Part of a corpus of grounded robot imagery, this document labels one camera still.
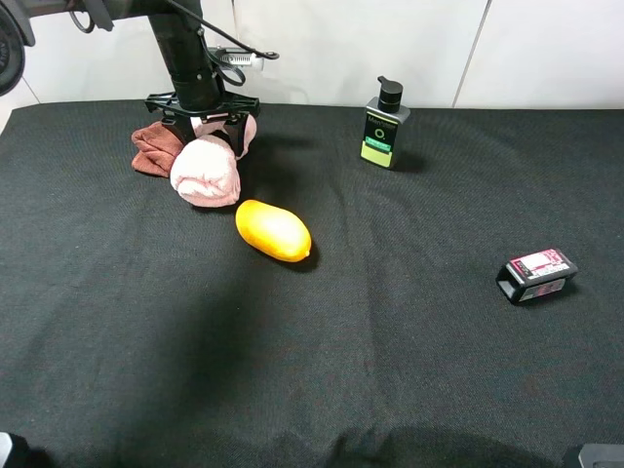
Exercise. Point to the grey robot base right corner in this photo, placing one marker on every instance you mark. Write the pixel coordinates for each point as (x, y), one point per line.
(595, 456)

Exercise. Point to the brown folded towel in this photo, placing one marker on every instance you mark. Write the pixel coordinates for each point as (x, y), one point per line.
(157, 149)

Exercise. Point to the black tablecloth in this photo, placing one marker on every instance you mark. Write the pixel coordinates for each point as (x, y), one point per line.
(138, 331)

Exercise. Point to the grey green pump bottle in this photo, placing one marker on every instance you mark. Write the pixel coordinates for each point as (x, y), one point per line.
(385, 114)

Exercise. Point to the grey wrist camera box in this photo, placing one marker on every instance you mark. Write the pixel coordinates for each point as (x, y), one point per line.
(238, 58)

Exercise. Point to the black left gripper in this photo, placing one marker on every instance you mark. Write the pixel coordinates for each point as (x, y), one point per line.
(203, 96)

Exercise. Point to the grey robot base left corner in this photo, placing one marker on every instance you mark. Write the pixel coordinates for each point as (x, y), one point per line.
(13, 451)

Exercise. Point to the pink towel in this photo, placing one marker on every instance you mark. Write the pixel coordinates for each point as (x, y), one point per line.
(205, 172)

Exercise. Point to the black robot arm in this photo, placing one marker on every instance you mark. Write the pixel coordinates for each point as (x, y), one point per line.
(192, 49)

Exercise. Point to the black pink small box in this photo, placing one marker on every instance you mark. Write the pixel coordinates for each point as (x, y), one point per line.
(535, 275)

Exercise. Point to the yellow mango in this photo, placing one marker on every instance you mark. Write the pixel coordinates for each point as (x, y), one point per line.
(273, 231)

